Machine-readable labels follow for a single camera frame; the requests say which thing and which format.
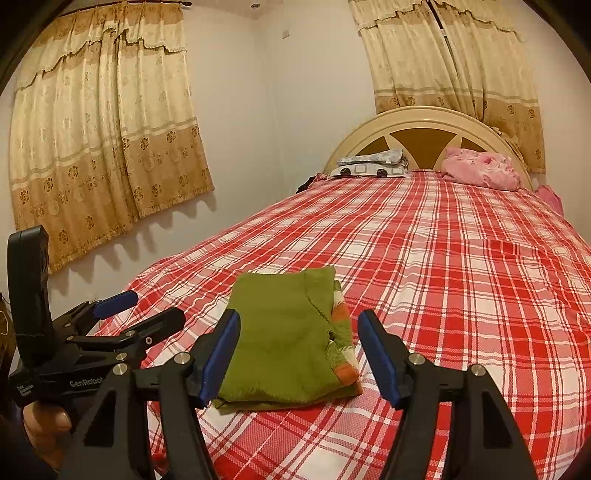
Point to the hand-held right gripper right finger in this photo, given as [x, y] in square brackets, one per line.
[378, 360]

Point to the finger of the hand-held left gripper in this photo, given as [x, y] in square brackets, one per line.
[115, 302]
[157, 325]

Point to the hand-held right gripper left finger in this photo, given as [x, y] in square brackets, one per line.
[221, 355]

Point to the green orange striped sweater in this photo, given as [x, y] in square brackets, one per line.
[277, 341]

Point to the person's left forearm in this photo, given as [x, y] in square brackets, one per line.
[27, 466]

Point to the person's left hand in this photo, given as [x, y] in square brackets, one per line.
[41, 429]

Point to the red plaid bed sheet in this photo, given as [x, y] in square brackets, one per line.
[461, 300]

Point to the wide beige floral curtain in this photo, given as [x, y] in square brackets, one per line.
[92, 138]

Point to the dark cloth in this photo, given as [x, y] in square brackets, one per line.
[309, 183]

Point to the grey white folded pillow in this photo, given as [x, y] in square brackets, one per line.
[369, 158]

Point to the pink floral pillow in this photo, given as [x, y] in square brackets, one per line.
[480, 168]

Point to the small pink cloth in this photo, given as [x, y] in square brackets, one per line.
[551, 199]

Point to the cream wooden headboard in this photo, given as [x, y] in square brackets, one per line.
[425, 115]

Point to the beige floral curtain panel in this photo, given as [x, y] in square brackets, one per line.
[498, 83]
[406, 60]

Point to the dark curtain rod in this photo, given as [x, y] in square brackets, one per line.
[157, 3]

